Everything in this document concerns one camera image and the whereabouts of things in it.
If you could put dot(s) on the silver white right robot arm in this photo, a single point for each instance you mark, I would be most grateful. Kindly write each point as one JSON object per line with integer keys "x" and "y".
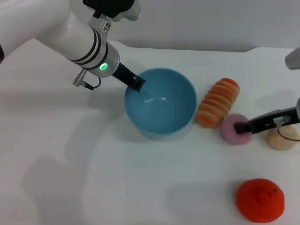
{"x": 298, "y": 110}

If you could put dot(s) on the red orange tangerine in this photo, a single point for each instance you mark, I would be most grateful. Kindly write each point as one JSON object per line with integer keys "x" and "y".
{"x": 260, "y": 201}

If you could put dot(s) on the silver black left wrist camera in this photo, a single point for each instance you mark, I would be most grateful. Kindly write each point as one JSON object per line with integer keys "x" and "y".
{"x": 117, "y": 5}

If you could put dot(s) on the blue bowl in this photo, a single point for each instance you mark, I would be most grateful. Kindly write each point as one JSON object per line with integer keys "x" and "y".
{"x": 164, "y": 110}

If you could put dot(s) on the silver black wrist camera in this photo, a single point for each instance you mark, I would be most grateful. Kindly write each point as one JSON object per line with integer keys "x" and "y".
{"x": 294, "y": 61}
{"x": 117, "y": 5}

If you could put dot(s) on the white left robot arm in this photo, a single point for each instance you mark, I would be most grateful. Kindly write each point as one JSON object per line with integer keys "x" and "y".
{"x": 70, "y": 32}

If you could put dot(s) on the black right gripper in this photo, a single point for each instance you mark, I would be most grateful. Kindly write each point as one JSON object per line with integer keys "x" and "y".
{"x": 264, "y": 122}

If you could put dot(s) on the orange striped bread roll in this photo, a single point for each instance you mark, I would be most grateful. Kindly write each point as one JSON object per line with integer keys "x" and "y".
{"x": 218, "y": 103}

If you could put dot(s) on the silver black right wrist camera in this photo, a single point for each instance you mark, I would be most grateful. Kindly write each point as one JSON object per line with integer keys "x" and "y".
{"x": 294, "y": 61}

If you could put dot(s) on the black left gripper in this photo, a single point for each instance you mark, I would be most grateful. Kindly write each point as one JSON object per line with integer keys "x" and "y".
{"x": 124, "y": 75}

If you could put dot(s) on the beige round bun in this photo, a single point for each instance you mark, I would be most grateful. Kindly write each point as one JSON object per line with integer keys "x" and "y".
{"x": 281, "y": 143}

